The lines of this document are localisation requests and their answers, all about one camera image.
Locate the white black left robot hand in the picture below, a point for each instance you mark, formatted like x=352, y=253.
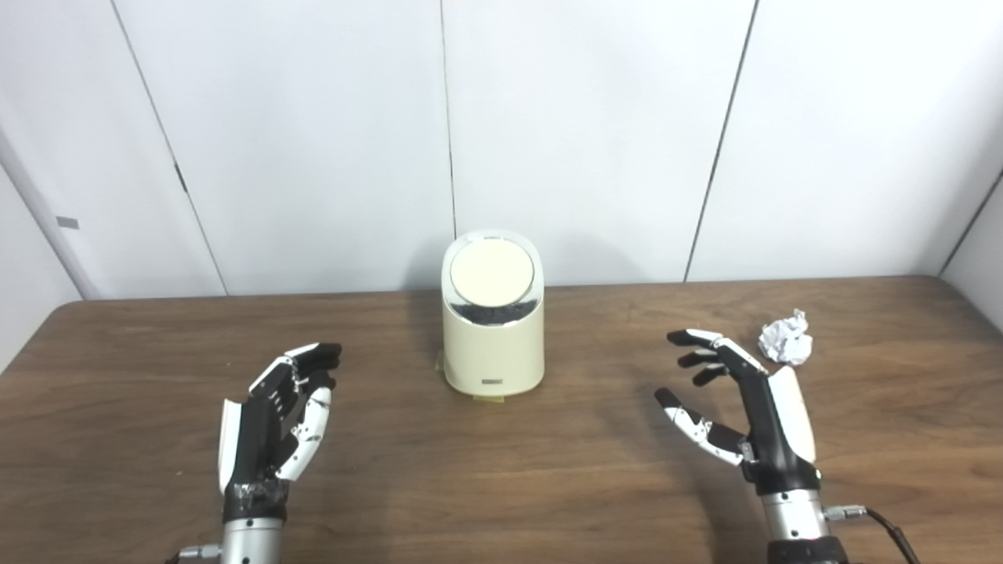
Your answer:
x=258, y=439

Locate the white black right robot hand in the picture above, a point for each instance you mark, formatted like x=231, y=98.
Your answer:
x=776, y=439

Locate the white paper ball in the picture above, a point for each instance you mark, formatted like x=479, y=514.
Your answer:
x=785, y=338

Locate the round cream bin lid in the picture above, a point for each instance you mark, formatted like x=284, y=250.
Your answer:
x=492, y=272

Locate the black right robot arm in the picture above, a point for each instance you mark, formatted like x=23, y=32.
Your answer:
x=795, y=521

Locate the cream-colored bin body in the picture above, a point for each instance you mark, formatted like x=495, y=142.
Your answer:
x=494, y=352

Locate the small grey wall label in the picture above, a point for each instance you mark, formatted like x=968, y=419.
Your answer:
x=67, y=222

